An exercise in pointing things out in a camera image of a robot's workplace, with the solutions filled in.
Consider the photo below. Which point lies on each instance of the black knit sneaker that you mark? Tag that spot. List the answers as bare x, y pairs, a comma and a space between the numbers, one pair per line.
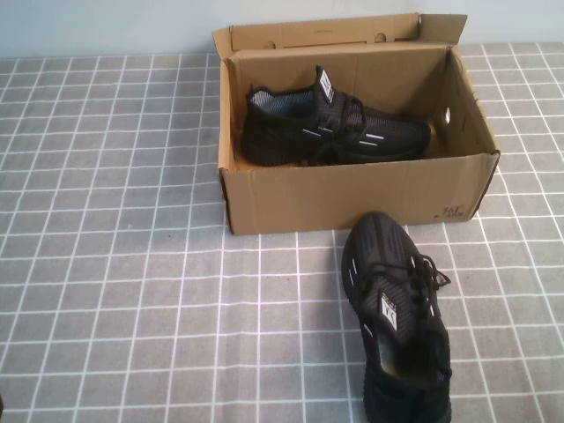
396, 273
282, 132

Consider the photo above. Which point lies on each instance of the brown cardboard shoe box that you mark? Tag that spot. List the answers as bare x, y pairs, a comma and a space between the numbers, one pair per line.
335, 198

